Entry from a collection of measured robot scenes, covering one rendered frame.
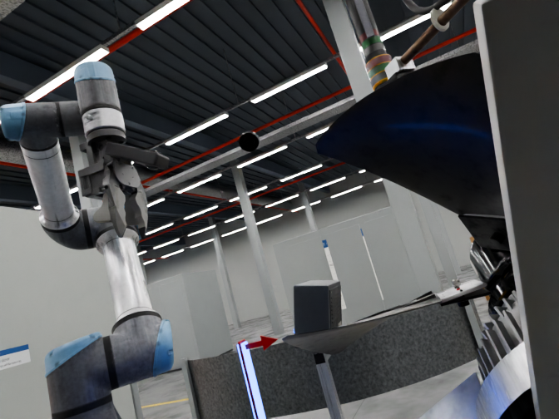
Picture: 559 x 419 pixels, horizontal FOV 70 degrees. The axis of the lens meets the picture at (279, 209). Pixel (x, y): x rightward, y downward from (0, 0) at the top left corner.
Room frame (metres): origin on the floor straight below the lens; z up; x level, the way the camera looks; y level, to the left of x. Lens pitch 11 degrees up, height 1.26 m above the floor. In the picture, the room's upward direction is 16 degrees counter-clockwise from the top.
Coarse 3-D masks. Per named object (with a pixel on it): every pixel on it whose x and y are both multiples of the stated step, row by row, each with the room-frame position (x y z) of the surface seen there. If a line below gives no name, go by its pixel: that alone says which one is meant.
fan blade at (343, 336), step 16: (416, 304) 0.57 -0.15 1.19; (432, 304) 0.56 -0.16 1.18; (368, 320) 0.56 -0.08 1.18; (384, 320) 0.70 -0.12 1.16; (288, 336) 0.56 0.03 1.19; (304, 336) 0.57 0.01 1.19; (320, 336) 0.62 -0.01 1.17; (336, 336) 0.67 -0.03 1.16; (352, 336) 0.71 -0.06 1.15; (320, 352) 0.74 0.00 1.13; (336, 352) 0.76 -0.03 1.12
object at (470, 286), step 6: (468, 282) 0.63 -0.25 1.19; (474, 282) 0.61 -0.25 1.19; (480, 282) 0.57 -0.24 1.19; (450, 288) 0.64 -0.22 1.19; (462, 288) 0.59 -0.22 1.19; (468, 288) 0.55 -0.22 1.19; (474, 288) 0.55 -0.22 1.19; (438, 294) 0.63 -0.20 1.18; (444, 294) 0.61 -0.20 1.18; (450, 294) 0.58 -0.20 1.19; (456, 294) 0.56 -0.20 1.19; (462, 294) 0.55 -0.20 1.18; (444, 300) 0.56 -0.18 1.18
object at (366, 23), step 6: (354, 0) 0.57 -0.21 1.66; (360, 0) 0.57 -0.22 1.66; (360, 6) 0.57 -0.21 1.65; (360, 12) 0.57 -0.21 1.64; (366, 12) 0.57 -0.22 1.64; (360, 18) 0.57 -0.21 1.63; (366, 18) 0.57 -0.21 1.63; (366, 24) 0.57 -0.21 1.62; (366, 30) 0.57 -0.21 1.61; (372, 30) 0.57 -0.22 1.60; (372, 36) 0.57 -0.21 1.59
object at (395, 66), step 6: (396, 60) 0.54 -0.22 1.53; (390, 66) 0.56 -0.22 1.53; (396, 66) 0.54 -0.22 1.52; (402, 66) 0.54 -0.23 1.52; (408, 66) 0.55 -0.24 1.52; (414, 66) 0.55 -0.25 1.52; (390, 72) 0.56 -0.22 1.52; (396, 72) 0.54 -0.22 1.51; (402, 72) 0.55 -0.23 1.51; (408, 72) 0.55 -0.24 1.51; (390, 78) 0.56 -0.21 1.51; (396, 78) 0.55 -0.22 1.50
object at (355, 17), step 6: (348, 0) 0.59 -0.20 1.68; (366, 0) 0.59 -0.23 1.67; (348, 6) 0.60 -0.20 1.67; (354, 6) 0.58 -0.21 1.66; (366, 6) 0.58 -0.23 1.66; (354, 12) 0.59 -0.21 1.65; (354, 18) 0.59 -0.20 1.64; (372, 18) 0.58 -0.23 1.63; (354, 24) 0.60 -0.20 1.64; (360, 24) 0.59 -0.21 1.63; (372, 24) 0.58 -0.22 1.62; (360, 30) 0.59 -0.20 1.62; (378, 42) 0.58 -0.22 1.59; (372, 54) 0.58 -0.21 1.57; (378, 54) 0.58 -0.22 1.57; (366, 60) 0.60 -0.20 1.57
